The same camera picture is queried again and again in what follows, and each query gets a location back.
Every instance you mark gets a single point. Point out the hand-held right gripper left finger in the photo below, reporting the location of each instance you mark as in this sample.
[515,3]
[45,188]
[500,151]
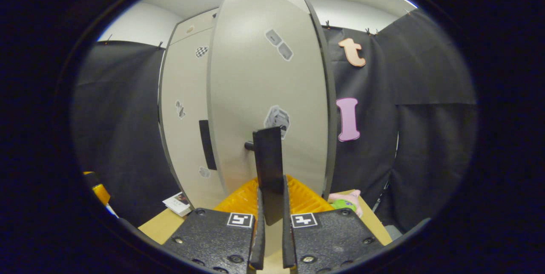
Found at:
[258,248]

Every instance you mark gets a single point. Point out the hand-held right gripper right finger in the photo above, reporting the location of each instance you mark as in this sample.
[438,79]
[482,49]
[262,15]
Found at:
[288,248]

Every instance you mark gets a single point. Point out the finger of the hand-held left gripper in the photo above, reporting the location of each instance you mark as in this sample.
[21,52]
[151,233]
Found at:
[102,194]
[90,174]

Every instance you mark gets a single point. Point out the white booklet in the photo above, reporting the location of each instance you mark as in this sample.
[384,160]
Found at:
[179,204]

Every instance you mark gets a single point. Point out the grey double-door shoe cabinet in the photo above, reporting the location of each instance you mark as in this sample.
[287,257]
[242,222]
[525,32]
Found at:
[332,116]

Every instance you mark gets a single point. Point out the pink and green plush toy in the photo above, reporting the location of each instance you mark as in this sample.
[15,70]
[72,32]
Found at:
[345,203]

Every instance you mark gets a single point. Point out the grey shoe cabinet door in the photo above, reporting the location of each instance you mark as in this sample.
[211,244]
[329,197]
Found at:
[255,74]
[187,78]

